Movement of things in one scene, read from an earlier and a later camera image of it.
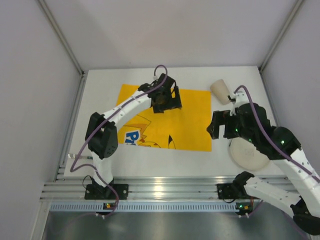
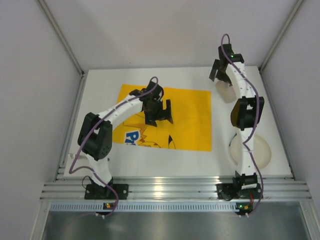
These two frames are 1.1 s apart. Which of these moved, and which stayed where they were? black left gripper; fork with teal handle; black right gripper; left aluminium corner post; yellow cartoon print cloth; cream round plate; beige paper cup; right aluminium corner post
Moved: beige paper cup; black left gripper; black right gripper
Stayed: left aluminium corner post; cream round plate; fork with teal handle; yellow cartoon print cloth; right aluminium corner post
